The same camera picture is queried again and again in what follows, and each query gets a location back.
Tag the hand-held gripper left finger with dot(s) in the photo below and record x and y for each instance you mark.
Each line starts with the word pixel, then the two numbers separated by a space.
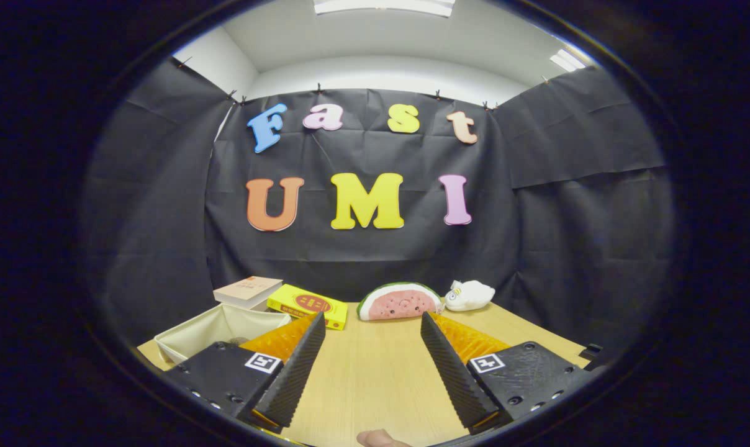
pixel 297 372

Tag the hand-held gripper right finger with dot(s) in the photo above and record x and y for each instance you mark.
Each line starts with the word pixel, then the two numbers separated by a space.
pixel 449 372

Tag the cream fabric storage box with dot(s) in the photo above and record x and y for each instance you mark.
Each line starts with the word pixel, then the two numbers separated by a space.
pixel 189 338

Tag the yellow book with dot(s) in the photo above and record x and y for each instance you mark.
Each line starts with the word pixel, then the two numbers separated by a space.
pixel 307 304

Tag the white plush toy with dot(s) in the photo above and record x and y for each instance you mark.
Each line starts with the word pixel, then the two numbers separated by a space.
pixel 471 295

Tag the watermelon slice plush toy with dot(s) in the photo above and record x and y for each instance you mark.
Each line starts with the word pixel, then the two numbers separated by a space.
pixel 400 303

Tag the beige book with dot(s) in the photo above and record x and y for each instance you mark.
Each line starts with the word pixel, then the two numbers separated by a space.
pixel 248 290

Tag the black backdrop cloth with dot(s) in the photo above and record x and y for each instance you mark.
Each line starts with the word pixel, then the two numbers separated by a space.
pixel 375 254

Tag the small ceiling light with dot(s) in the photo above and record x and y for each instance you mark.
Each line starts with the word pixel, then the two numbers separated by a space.
pixel 567 60

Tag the long ceiling light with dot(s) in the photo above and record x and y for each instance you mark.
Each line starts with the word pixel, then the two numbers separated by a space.
pixel 384 6

